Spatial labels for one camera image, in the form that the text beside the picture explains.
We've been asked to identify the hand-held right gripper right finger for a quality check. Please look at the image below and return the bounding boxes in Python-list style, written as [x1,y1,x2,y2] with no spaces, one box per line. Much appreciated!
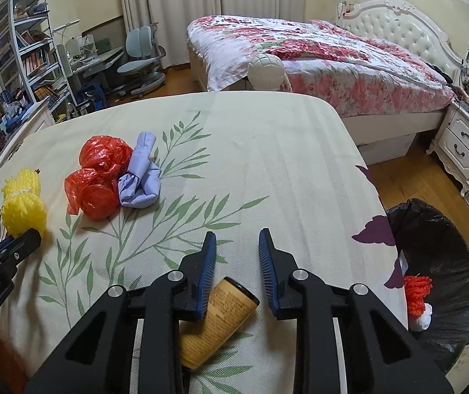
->
[258,228,454,394]

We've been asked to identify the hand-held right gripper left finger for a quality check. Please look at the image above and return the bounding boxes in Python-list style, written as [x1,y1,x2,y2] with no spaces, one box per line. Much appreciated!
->
[23,231,218,394]

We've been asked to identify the yellow foam net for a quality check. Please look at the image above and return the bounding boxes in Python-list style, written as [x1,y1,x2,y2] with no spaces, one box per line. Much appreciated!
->
[0,167,48,239]

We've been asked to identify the tan printed cylinder container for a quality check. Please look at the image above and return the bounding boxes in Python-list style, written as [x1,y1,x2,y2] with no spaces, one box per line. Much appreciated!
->
[179,277,260,372]

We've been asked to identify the red plastic bag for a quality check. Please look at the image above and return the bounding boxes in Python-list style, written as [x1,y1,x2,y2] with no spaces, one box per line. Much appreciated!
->
[64,135,134,220]

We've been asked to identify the lavender plastic bag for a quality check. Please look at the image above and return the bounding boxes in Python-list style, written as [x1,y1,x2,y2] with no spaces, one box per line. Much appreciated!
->
[117,131,162,209]

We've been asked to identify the bin with black liner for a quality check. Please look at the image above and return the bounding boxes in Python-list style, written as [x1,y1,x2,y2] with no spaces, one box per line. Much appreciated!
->
[384,198,469,378]

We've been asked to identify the red foam net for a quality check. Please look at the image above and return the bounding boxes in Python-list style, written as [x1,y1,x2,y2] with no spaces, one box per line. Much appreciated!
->
[402,274,434,318]

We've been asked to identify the blue plastic stool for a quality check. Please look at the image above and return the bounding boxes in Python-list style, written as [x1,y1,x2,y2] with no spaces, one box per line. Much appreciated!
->
[76,84,106,109]

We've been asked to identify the white bookshelf with books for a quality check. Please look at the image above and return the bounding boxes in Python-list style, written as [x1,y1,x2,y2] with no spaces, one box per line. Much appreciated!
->
[0,0,77,111]

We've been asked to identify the grey study desk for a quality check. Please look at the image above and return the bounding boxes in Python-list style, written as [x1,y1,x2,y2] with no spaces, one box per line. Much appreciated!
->
[54,37,124,91]

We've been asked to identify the white round bedpost knob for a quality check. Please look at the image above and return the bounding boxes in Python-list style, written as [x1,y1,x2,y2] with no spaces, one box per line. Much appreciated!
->
[247,53,286,91]

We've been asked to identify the blue grey desk chair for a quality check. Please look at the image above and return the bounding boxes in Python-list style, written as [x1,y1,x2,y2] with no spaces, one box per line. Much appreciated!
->
[117,26,167,99]

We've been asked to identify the white desk lamp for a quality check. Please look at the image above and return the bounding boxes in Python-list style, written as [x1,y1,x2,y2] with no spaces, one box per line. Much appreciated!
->
[52,20,81,39]

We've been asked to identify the pink floral quilt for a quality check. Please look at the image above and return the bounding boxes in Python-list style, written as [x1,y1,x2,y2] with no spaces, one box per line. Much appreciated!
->
[187,15,457,118]

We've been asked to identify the white nightstand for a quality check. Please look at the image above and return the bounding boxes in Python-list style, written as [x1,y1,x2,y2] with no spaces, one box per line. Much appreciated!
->
[427,104,469,198]

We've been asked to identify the white curtains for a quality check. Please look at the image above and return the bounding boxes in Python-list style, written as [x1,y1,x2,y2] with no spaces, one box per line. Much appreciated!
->
[118,0,309,75]

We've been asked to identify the white bed with tufted headboard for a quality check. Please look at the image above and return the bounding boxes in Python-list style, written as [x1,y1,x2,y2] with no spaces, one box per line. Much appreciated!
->
[187,0,469,148]

